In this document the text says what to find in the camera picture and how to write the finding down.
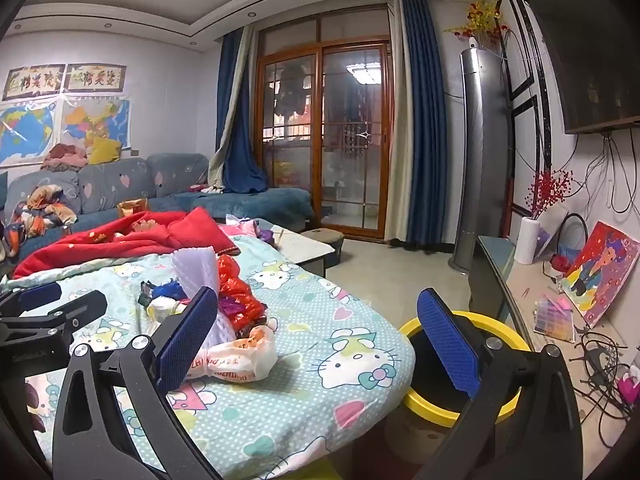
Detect silver tower air conditioner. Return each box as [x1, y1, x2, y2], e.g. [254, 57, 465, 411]
[446, 45, 513, 273]

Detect clear bead organiser box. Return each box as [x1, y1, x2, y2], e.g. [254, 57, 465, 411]
[532, 292, 576, 343]

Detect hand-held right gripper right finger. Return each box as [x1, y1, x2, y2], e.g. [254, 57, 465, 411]
[414, 287, 585, 480]

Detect wooden sliding glass door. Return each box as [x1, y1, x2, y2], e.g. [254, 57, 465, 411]
[255, 5, 393, 238]

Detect yellow pillow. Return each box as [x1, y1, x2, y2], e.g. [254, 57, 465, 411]
[87, 137, 123, 166]

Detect framed calligraphy picture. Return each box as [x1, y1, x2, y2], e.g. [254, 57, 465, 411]
[66, 63, 127, 95]
[2, 64, 67, 102]

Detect white-topped coffee table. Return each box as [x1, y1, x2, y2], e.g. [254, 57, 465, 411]
[272, 227, 346, 278]

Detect black wall television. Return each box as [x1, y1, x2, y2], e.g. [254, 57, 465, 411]
[525, 0, 640, 136]

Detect red and pink clothes pile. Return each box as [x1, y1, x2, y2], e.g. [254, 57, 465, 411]
[41, 143, 91, 171]

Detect brown footstool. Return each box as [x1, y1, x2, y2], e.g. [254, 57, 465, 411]
[302, 227, 346, 263]

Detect country map poster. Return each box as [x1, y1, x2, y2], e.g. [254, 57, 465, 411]
[59, 97, 132, 153]

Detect yellow-rimmed black trash bin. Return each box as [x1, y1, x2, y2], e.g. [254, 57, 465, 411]
[398, 310, 533, 448]

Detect blue crumpled wrapper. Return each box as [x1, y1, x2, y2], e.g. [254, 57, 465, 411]
[151, 281, 182, 306]

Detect television cabinet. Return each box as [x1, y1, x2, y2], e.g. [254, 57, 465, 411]
[467, 235, 640, 480]

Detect cartoon cat printed blanket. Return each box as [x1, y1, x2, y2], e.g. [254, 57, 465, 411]
[0, 232, 417, 476]

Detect orange patterned clothes pile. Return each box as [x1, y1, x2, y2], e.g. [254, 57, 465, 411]
[7, 185, 78, 241]

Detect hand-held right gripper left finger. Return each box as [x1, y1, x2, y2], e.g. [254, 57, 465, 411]
[51, 286, 224, 480]

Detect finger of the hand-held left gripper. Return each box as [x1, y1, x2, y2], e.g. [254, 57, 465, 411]
[0, 290, 108, 378]
[0, 282, 63, 318]

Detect white foam fruit net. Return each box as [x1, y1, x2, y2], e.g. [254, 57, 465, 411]
[170, 246, 238, 348]

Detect yellow and red artificial flowers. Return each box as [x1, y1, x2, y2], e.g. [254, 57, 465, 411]
[442, 0, 508, 43]

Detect pink cloth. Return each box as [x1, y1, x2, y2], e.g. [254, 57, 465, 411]
[225, 215, 266, 248]

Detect blue-grey fabric sofa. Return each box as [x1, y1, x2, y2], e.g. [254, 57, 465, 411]
[0, 152, 316, 241]

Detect white ribbed vase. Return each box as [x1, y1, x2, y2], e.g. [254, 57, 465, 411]
[514, 216, 542, 266]

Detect blue and beige curtain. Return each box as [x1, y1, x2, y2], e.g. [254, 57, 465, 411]
[387, 0, 448, 251]
[207, 27, 271, 196]

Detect tangle of black cables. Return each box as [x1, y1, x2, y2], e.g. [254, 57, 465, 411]
[570, 325, 640, 421]

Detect colourful figure painting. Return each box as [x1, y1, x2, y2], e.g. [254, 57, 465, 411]
[560, 220, 640, 328]

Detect black cable hoop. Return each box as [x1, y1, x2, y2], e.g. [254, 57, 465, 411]
[555, 212, 588, 261]

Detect white-framed drawing board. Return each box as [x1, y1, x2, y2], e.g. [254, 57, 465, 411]
[535, 207, 571, 261]

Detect white plastic bag red print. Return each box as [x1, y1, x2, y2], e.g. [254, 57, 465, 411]
[189, 326, 279, 386]

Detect hanging wall cables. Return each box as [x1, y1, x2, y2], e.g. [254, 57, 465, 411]
[585, 130, 640, 216]

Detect world map poster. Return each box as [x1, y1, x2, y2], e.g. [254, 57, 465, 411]
[0, 101, 58, 168]

